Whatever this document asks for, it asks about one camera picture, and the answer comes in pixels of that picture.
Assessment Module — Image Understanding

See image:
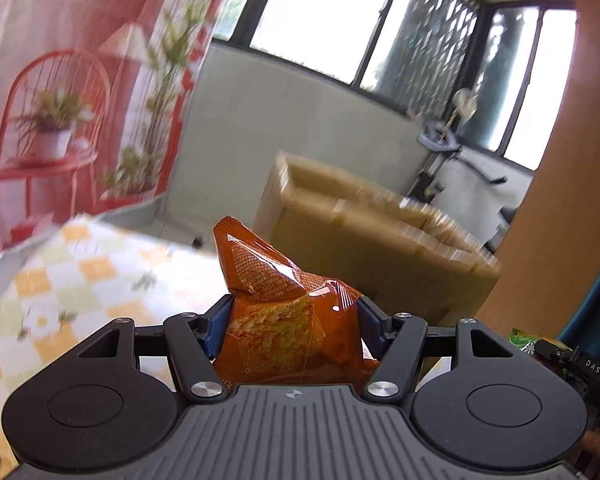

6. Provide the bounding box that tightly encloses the orange snack bag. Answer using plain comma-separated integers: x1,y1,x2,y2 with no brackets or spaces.
213,217,379,389

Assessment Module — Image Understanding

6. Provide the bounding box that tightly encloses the dark green snack bag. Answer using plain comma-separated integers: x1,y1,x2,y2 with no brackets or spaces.
509,328,540,356

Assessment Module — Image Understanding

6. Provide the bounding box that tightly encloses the brown cardboard box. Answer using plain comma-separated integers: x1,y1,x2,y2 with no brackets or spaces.
253,152,501,326

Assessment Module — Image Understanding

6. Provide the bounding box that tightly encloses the checkered floral tablecloth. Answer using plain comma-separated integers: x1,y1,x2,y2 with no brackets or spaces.
0,216,226,479

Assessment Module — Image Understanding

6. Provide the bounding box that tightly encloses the wooden headboard panel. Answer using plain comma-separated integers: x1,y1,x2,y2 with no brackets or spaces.
477,0,600,337

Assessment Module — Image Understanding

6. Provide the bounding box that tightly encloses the black exercise bike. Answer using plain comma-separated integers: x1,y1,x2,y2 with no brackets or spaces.
404,86,524,254

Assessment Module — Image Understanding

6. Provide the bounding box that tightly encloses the pink printed backdrop curtain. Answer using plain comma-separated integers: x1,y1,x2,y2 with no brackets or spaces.
0,0,222,252

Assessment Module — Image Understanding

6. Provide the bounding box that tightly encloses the window with black frame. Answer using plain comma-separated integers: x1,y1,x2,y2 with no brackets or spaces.
214,0,577,170

